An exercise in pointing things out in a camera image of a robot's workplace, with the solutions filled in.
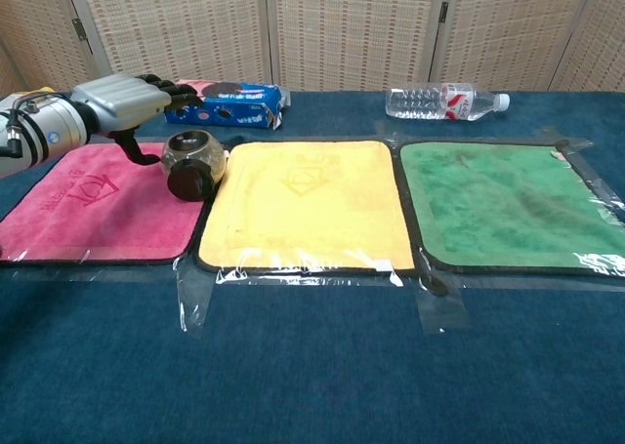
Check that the clear tape strip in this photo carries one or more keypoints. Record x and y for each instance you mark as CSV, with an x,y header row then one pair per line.
x,y
444,312
195,297

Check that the yellow cloth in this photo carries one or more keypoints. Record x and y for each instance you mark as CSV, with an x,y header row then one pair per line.
x,y
303,219

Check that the clear plastic jar black lid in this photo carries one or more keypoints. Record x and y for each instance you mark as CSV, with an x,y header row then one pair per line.
x,y
195,151

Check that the woven bamboo folding screen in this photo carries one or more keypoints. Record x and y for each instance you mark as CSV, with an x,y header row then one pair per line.
x,y
342,29

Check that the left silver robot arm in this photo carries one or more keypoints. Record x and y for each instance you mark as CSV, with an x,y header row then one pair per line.
x,y
44,122

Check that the dark blue felt table cover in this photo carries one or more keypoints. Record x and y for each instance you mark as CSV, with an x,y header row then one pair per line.
x,y
312,366

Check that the blue pink cookie box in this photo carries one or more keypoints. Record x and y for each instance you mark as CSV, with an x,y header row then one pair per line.
x,y
244,107

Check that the pink cloth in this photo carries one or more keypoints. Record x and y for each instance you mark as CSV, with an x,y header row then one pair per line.
x,y
73,229

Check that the green cloth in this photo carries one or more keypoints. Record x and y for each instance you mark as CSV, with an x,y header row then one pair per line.
x,y
498,210

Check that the clear plastic water bottle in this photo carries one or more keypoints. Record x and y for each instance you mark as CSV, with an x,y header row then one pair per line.
x,y
429,102

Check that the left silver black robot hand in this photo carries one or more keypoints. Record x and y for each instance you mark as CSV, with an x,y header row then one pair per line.
x,y
122,100

